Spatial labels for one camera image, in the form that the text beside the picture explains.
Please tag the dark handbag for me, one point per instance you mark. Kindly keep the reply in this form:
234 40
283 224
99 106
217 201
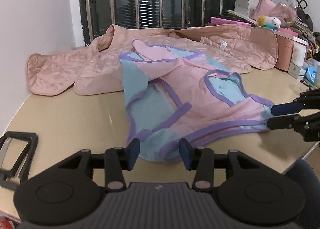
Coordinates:
303 15

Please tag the pink quilted jacket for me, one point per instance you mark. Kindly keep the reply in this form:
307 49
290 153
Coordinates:
100 68

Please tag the white yellow plush toy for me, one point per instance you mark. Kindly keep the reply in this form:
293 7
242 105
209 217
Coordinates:
271 21

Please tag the pink blue purple-trimmed garment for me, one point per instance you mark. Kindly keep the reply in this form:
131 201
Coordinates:
195 93

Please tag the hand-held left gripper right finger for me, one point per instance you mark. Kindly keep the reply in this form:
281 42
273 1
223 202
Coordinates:
186 155

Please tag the pink flat box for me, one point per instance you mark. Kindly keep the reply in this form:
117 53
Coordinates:
225 21

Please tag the person's leg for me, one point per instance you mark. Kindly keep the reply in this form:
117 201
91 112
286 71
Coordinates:
301 177

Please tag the small white box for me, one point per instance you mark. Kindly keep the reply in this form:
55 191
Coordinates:
298 53

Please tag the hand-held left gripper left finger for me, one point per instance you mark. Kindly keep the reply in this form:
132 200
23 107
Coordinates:
132 154

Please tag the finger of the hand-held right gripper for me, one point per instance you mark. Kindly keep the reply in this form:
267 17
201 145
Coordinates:
285 108
280 121

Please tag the black folding stand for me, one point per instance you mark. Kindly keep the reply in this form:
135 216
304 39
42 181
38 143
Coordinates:
31 148

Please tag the pink wavy foam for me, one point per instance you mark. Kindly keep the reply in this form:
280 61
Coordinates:
288 31

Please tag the pink cushion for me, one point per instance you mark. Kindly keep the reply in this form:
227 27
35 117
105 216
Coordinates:
265 8

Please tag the pink round box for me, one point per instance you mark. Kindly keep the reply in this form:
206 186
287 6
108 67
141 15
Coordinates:
282 53

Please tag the blue packet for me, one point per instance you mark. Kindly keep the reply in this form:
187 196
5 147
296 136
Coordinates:
310 75

